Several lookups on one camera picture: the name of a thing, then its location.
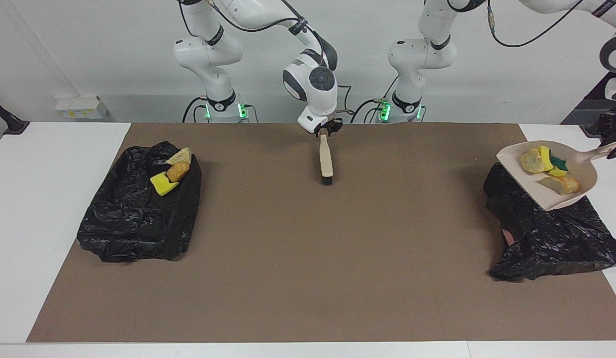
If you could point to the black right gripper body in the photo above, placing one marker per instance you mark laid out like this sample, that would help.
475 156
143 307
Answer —
335 125

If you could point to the beige hand brush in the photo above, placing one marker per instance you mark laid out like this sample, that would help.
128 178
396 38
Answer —
326 159

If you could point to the beige plastic dustpan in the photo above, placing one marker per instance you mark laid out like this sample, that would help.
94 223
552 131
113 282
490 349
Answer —
581 174

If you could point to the small green yellow sponge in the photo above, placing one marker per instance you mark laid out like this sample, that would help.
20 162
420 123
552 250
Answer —
559 164

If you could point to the striped croissant piece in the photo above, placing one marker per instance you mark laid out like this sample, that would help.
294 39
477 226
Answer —
561 185

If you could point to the thick yellow green sponge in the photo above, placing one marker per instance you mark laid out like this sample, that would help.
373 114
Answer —
544 150

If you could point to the round pale bread chunk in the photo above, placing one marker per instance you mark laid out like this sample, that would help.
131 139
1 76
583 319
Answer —
532 162

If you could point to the notched green yellow sponge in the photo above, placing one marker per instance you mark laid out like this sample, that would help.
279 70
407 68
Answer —
163 185

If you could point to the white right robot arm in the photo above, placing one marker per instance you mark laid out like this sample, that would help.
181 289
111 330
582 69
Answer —
317 84

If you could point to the loose black trash bag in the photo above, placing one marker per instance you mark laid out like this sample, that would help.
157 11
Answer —
546 238

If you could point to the pink plastic bin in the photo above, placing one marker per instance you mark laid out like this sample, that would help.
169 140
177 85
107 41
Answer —
507 237

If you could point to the right black trash bag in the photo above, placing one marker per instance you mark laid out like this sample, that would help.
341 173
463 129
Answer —
129 223

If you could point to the brown table mat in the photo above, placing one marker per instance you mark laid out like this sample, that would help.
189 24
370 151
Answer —
308 308

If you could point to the white wall socket box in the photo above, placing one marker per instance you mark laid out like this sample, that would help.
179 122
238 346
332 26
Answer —
79 107

